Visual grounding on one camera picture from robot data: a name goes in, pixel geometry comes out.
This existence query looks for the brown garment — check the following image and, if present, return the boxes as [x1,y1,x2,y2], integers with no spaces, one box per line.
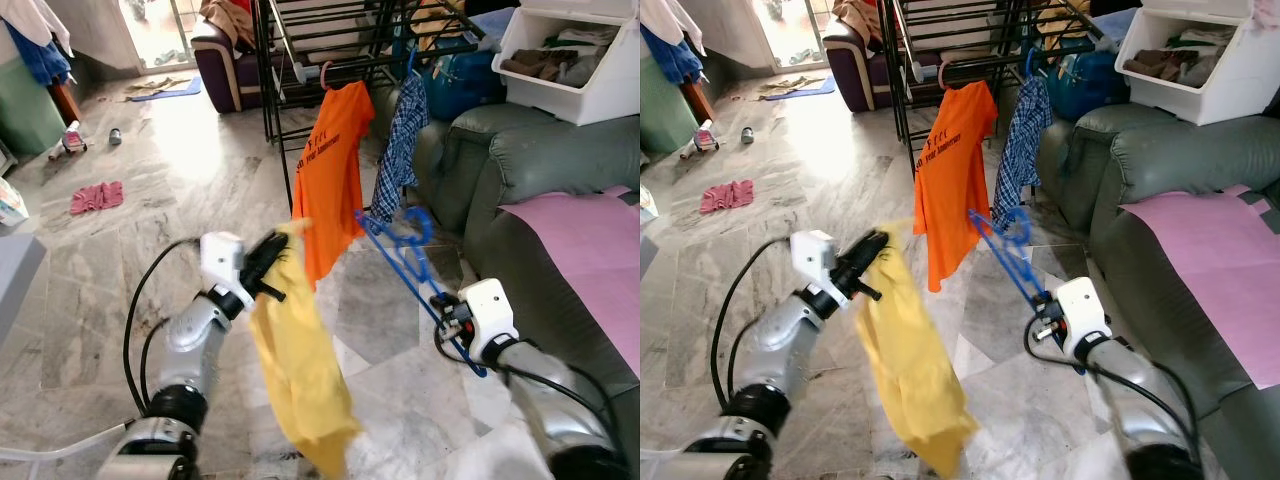
[500,48,581,83]
[1122,48,1201,83]

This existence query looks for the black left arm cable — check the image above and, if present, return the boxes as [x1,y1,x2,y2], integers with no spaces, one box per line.
[728,318,761,401]
[140,315,171,401]

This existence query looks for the light blue towel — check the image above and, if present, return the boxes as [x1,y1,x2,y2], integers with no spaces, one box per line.
[465,8,516,41]
[1092,8,1141,41]

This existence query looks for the brown wooden board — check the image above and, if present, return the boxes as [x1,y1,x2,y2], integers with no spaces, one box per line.
[685,80,716,126]
[50,80,83,126]

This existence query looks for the pink floor rag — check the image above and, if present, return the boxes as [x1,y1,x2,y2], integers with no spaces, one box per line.
[70,180,125,215]
[700,180,754,213]

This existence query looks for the teal blue bag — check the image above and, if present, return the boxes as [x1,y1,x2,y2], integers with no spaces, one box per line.
[420,50,506,123]
[1045,50,1131,123]

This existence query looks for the blue plaid shirt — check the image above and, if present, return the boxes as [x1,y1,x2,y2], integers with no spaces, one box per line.
[995,75,1053,226]
[370,72,431,226]

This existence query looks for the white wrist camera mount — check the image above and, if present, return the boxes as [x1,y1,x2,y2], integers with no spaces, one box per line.
[792,230,839,306]
[1055,277,1113,359]
[200,232,246,311]
[455,278,521,363]

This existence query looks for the white plastic storage box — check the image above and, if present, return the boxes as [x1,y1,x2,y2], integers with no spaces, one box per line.
[1115,0,1280,126]
[492,0,641,126]

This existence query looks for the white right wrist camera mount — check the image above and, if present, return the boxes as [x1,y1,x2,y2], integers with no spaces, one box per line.
[455,278,521,363]
[1055,277,1113,359]

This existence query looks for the white hanging garment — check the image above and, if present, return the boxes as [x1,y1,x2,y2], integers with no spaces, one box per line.
[640,0,706,56]
[0,0,73,56]

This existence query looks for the blue edged floor mat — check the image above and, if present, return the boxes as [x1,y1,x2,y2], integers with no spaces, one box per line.
[128,75,203,103]
[760,75,836,101]

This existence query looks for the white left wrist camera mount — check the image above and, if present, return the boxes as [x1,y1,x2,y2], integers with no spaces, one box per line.
[200,232,246,311]
[792,230,839,306]

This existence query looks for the green laundry bin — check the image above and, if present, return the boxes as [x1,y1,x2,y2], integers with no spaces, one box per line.
[640,55,701,156]
[0,55,66,156]

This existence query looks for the blue hanging garment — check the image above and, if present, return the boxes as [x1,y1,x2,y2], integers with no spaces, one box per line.
[640,20,706,86]
[5,20,73,86]

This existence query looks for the purple sofa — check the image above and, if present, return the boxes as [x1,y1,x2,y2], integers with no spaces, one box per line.
[190,20,271,113]
[822,20,901,113]

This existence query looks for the black clothes drying rack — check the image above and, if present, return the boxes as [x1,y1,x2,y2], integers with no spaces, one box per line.
[885,0,1111,181]
[255,0,481,211]

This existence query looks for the orange printed t-shirt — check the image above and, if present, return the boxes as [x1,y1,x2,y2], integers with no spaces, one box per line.
[292,80,376,291]
[912,80,999,293]

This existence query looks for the grey green sofa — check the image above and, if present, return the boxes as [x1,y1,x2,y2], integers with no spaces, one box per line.
[1035,100,1280,480]
[415,100,641,480]

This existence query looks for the tan yellow garment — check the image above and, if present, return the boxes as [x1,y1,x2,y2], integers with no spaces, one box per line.
[1040,0,1091,51]
[410,0,466,51]

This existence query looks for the tan clothes pile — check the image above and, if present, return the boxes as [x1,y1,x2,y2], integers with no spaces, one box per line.
[200,0,256,46]
[832,0,886,46]

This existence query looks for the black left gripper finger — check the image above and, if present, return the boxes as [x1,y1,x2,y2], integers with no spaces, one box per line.
[840,232,881,276]
[262,235,293,283]
[855,230,893,283]
[248,230,281,276]

